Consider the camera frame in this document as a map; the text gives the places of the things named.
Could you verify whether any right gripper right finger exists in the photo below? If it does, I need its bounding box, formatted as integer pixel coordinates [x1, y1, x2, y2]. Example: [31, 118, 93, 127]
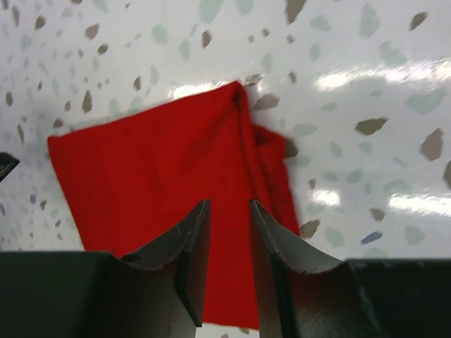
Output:
[249, 200, 450, 337]

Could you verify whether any red t shirt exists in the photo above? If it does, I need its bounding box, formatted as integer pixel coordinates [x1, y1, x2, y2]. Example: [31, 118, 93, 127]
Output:
[47, 82, 299, 329]

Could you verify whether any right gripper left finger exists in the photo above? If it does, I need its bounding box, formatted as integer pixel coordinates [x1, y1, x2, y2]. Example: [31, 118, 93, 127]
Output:
[1, 200, 211, 337]

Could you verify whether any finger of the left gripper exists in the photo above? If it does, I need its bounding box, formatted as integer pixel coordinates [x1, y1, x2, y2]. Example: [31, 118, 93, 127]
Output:
[0, 152, 20, 182]

